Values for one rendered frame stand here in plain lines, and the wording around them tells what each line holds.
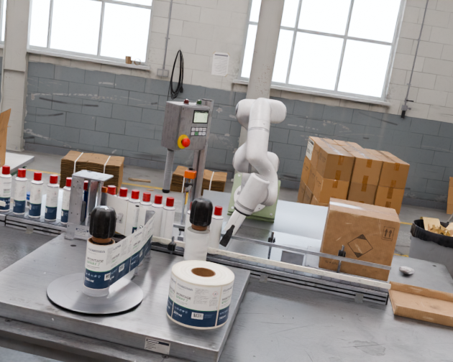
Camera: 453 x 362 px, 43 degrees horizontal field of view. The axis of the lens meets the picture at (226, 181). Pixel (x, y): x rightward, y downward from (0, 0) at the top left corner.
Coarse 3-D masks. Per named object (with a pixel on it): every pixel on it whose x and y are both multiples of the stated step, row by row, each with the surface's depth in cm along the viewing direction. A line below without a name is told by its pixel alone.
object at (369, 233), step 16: (336, 208) 250; (352, 208) 254; (368, 208) 259; (384, 208) 263; (336, 224) 248; (352, 224) 247; (368, 224) 246; (384, 224) 244; (400, 224) 243; (336, 240) 249; (352, 240) 248; (368, 240) 247; (384, 240) 246; (320, 256) 254; (352, 256) 250; (368, 256) 248; (384, 256) 247; (352, 272) 251; (368, 272) 250; (384, 272) 248
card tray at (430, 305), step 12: (396, 288) 245; (408, 288) 244; (420, 288) 243; (396, 300) 234; (408, 300) 236; (420, 300) 238; (432, 300) 240; (444, 300) 242; (396, 312) 220; (408, 312) 219; (420, 312) 219; (432, 312) 218; (444, 312) 229; (444, 324) 218
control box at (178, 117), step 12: (168, 108) 237; (180, 108) 233; (192, 108) 236; (204, 108) 241; (168, 120) 238; (180, 120) 234; (192, 120) 238; (168, 132) 238; (180, 132) 235; (168, 144) 239; (180, 144) 237; (192, 144) 241; (204, 144) 246
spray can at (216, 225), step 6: (216, 210) 237; (216, 216) 238; (222, 216) 240; (216, 222) 237; (222, 222) 239; (210, 228) 239; (216, 228) 238; (210, 234) 239; (216, 234) 239; (210, 240) 240; (216, 240) 239; (210, 246) 240; (216, 246) 240
